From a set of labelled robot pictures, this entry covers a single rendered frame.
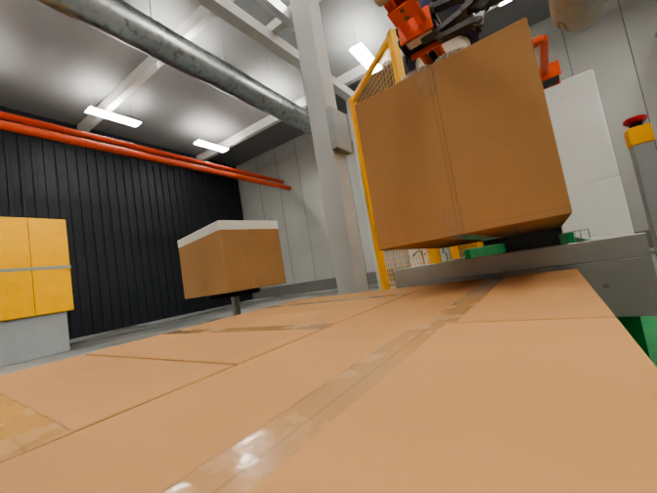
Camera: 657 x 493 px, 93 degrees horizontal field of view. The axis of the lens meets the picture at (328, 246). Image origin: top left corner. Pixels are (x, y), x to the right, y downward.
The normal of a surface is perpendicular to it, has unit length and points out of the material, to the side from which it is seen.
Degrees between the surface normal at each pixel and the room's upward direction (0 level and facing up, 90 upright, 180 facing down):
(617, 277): 90
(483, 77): 89
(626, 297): 90
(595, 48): 90
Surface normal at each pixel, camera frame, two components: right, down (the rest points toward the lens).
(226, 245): 0.71, -0.18
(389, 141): -0.58, 0.00
